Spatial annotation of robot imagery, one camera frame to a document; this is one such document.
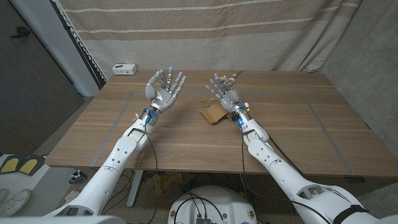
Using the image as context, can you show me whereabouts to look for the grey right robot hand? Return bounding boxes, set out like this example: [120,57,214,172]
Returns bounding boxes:
[205,73,249,122]

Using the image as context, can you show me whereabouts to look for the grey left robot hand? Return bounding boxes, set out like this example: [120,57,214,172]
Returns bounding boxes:
[144,65,187,114]

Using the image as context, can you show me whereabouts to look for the grey scissors with tan handles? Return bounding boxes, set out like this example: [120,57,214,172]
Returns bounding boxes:
[217,70,245,87]

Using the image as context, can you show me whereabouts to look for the brown paper bag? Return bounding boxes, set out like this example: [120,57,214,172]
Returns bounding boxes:
[198,98,228,124]

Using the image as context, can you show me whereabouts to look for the white power strip box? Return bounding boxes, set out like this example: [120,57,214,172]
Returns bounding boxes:
[112,63,139,76]

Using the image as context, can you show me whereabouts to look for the grey tape outline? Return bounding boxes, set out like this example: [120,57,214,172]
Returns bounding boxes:
[90,91,355,177]

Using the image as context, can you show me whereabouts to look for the beige striped curtain backdrop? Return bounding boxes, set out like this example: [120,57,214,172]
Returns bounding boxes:
[57,0,363,80]

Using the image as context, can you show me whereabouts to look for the brown cardboard scraps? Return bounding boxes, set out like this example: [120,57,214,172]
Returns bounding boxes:
[146,172,184,197]

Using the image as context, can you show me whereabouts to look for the black triangle-patterned trim strip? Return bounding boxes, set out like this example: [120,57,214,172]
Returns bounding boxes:
[51,0,108,90]

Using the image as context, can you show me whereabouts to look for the grey table leg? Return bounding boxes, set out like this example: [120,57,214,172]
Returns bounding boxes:
[126,170,146,208]

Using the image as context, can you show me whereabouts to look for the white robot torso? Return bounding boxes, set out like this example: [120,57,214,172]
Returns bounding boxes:
[167,185,258,224]

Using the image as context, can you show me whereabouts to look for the white crumpled cloth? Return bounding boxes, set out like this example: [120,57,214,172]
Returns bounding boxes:
[63,189,81,203]

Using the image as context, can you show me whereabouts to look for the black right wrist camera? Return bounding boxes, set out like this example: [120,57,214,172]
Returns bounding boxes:
[232,113,246,127]

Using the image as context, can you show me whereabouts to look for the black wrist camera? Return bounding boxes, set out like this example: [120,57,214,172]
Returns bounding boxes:
[232,113,246,127]
[142,108,159,125]

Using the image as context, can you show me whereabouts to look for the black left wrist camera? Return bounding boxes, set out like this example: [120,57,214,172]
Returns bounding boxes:
[142,108,159,125]

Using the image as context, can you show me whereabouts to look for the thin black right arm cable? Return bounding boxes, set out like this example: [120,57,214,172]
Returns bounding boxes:
[239,133,332,224]

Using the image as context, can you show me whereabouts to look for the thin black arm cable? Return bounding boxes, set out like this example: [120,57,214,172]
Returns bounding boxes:
[102,123,159,224]
[239,133,332,224]

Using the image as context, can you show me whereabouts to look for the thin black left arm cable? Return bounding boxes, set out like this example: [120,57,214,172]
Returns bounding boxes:
[102,123,159,224]

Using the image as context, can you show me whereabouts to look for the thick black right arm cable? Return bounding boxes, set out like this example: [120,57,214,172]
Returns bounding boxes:
[267,135,304,175]

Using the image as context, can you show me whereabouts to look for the dark door handle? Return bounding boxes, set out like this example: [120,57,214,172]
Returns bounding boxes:
[11,26,32,40]

